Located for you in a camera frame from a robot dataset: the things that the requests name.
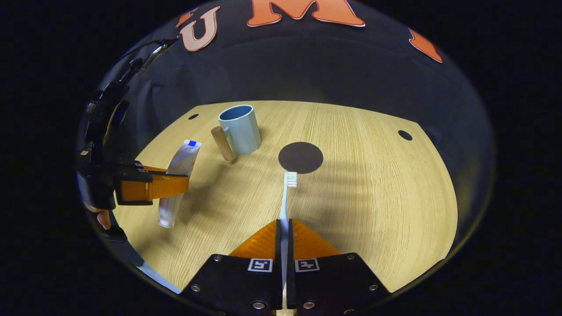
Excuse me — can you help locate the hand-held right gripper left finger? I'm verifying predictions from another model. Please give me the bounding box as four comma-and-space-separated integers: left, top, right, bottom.
180, 219, 284, 315

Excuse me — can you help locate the white toothbrush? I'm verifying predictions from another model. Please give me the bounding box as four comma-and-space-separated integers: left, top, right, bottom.
279, 171, 298, 310

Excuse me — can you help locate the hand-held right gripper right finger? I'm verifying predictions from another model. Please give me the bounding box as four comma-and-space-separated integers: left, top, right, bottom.
286, 219, 391, 314

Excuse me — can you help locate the blue cup with wooden handle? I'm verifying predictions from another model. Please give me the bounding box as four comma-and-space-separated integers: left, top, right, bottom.
211, 104, 262, 163

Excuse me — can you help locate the round dark coaster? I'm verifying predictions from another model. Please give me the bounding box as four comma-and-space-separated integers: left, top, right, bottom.
278, 142, 324, 174

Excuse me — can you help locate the white toothpaste tube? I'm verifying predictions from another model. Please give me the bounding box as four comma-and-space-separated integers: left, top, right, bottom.
158, 140, 202, 229

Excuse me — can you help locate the black backdrop cloth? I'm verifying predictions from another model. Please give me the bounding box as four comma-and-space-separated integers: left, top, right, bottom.
77, 0, 497, 264

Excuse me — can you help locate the wooden desktop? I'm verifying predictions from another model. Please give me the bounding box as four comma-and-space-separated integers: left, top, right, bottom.
112, 100, 458, 316

